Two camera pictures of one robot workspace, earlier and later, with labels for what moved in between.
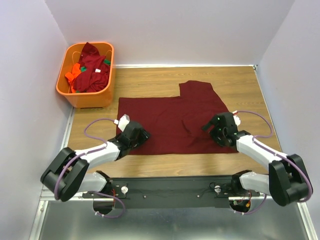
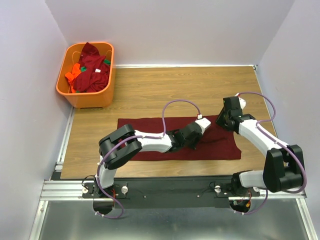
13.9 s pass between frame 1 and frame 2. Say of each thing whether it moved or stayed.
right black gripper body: moved
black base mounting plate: stayed
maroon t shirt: moved
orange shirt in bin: stayed
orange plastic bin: stayed
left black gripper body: moved
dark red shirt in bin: stayed
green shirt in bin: stayed
